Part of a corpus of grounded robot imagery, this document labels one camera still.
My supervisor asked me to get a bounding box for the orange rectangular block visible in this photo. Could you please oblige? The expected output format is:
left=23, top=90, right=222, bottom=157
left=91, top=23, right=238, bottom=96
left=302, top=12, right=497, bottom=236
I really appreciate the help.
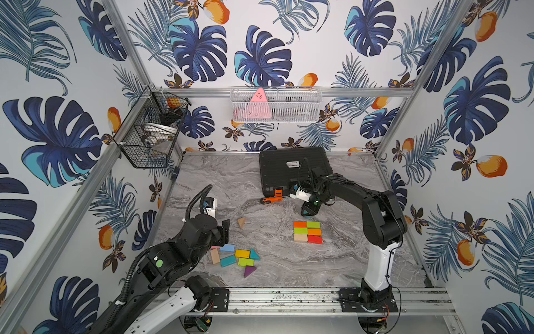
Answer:
left=293, top=221, right=307, bottom=228

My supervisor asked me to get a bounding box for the orange square block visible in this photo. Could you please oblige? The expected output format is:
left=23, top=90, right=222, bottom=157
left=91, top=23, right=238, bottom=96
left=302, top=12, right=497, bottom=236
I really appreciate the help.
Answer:
left=307, top=228, right=322, bottom=237

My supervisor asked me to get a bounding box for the green square block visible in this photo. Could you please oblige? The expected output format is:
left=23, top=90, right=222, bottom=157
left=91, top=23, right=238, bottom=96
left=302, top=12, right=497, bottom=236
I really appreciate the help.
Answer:
left=293, top=228, right=308, bottom=235

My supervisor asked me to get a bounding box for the natural wood triangle block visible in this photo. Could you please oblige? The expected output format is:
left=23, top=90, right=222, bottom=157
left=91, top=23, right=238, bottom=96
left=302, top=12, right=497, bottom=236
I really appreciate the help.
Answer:
left=237, top=217, right=247, bottom=230

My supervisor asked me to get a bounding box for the red rectangular block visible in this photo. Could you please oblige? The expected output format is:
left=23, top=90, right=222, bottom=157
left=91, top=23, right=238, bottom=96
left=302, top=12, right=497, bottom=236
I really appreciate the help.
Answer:
left=307, top=235, right=323, bottom=244

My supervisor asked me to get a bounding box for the natural wood rectangular block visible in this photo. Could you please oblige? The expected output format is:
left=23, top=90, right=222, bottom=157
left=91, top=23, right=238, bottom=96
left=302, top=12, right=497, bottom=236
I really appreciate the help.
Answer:
left=293, top=234, right=308, bottom=243

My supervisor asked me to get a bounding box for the lime green rectangular block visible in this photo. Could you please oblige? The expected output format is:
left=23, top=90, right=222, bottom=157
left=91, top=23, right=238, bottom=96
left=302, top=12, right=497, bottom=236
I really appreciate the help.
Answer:
left=307, top=221, right=321, bottom=229

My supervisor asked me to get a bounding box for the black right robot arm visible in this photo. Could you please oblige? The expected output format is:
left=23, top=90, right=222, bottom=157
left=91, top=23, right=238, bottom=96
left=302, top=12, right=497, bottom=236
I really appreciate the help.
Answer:
left=297, top=168, right=407, bottom=309

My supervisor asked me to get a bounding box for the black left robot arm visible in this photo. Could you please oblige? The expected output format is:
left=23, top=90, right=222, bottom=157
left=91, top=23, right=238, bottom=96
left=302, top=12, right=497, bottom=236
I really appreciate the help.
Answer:
left=86, top=214, right=230, bottom=333

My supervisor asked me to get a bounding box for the light blue rectangular block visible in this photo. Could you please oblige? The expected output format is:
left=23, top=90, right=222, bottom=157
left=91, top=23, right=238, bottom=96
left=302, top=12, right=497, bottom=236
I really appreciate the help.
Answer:
left=219, top=244, right=236, bottom=253

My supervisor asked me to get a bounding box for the natural wood slanted block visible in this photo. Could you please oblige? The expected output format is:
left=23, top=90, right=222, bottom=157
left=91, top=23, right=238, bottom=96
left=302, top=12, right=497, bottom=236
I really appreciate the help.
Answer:
left=210, top=248, right=221, bottom=264

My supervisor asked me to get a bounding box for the yellow square block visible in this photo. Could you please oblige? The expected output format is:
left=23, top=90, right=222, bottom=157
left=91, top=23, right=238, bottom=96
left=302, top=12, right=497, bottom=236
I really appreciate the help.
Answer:
left=235, top=249, right=250, bottom=259

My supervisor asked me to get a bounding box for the teal rectangular block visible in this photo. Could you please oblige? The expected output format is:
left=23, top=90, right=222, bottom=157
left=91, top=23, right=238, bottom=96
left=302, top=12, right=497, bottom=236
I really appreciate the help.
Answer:
left=221, top=256, right=237, bottom=267

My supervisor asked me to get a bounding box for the teal small triangle block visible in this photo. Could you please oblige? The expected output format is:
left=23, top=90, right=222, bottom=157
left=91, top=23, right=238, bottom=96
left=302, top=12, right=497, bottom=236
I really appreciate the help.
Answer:
left=250, top=249, right=261, bottom=261

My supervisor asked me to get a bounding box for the purple triangle block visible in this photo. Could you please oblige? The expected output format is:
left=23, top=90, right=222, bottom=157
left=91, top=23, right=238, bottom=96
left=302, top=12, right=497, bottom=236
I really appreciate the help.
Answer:
left=243, top=266, right=257, bottom=278

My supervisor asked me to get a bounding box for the black plastic tool case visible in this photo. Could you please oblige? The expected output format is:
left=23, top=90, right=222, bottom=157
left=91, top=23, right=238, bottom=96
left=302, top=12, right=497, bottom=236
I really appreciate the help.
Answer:
left=259, top=147, right=332, bottom=197

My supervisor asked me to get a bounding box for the pink triangle card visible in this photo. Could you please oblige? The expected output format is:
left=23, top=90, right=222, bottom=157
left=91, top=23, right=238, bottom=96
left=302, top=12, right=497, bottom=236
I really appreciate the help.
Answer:
left=243, top=88, right=273, bottom=121

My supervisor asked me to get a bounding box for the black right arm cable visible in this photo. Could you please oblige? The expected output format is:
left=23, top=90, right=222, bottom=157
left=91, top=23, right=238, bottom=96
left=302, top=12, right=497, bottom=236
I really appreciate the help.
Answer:
left=295, top=157, right=318, bottom=193

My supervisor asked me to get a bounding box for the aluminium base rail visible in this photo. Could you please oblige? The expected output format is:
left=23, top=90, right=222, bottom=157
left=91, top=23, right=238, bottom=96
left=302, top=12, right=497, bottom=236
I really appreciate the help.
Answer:
left=208, top=288, right=456, bottom=317

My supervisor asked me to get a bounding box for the black corner bracket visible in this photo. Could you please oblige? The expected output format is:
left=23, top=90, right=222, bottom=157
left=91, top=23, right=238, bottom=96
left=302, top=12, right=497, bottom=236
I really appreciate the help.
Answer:
left=170, top=166, right=180, bottom=181

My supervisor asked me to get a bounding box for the black wire basket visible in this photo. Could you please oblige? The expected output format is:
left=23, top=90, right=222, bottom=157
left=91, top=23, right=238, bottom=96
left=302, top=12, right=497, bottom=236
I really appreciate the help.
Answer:
left=113, top=87, right=191, bottom=169

